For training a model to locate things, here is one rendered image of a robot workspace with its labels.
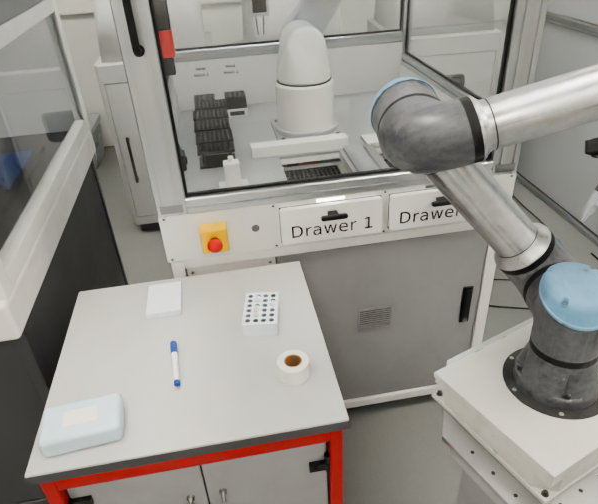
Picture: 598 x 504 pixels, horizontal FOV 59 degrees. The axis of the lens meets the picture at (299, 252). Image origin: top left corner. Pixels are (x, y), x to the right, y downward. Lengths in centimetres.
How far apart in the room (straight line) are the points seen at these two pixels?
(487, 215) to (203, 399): 68
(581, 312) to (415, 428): 121
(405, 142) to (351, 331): 108
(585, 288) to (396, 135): 42
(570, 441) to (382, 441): 108
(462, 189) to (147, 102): 76
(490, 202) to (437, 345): 104
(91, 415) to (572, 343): 89
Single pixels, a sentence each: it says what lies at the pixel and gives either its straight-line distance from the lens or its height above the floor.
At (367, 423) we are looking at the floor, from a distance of 208.
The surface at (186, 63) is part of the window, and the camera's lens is 133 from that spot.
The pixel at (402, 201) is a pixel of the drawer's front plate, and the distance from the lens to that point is 152.
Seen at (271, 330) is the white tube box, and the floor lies 78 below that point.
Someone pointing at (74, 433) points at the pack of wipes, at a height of 80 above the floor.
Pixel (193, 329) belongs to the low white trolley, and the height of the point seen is 76.
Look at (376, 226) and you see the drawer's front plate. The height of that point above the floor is 84.
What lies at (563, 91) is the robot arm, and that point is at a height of 139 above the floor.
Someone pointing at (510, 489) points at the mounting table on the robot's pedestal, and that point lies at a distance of 106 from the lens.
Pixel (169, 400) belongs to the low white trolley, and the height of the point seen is 76.
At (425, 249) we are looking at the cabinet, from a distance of 168.
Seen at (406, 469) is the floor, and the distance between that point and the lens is 198.
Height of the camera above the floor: 161
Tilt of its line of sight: 33 degrees down
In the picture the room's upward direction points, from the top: 3 degrees counter-clockwise
